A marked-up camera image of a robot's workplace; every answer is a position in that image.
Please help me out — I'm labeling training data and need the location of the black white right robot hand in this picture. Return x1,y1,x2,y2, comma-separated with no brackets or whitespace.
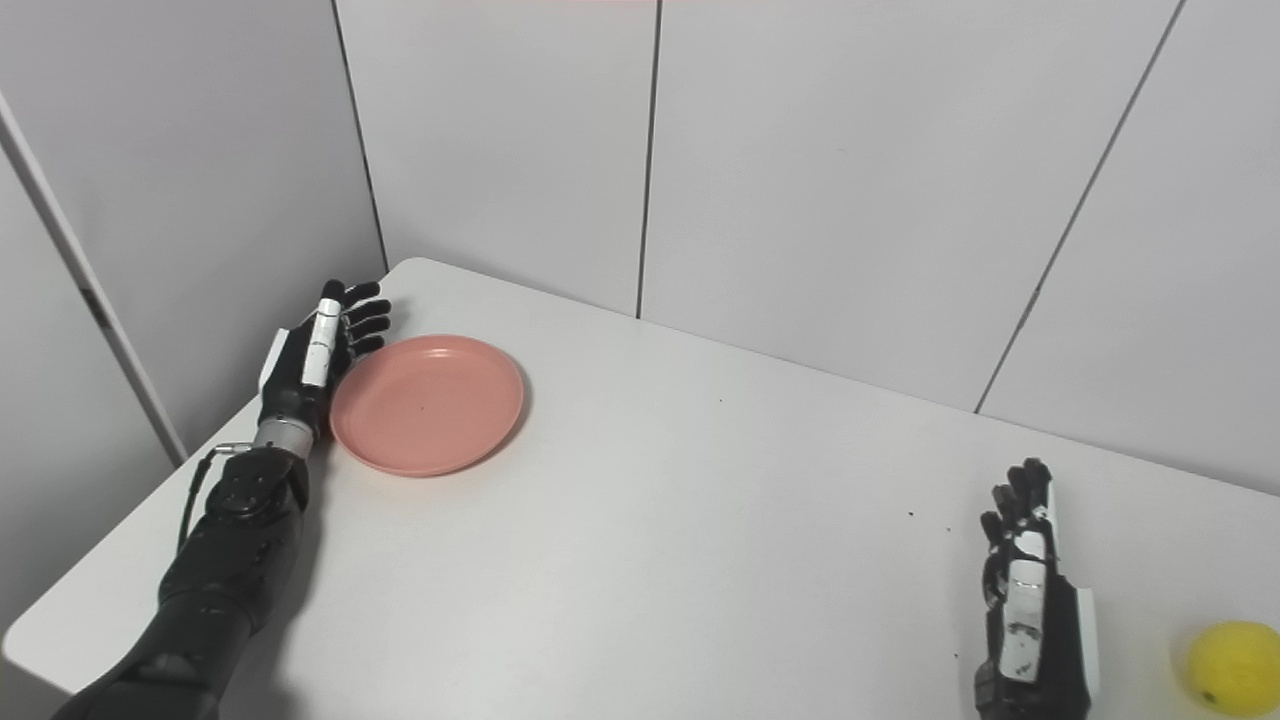
973,458,1101,720

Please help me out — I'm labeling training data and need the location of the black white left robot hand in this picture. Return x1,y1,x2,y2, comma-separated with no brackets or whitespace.
257,280,393,444

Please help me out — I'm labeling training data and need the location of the pink round plate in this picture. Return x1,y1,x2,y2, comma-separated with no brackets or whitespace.
329,334,526,478

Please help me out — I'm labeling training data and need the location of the yellow lemon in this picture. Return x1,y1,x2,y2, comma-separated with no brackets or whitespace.
1185,621,1280,717

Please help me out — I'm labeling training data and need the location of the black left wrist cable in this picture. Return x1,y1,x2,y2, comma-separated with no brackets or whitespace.
177,442,253,557

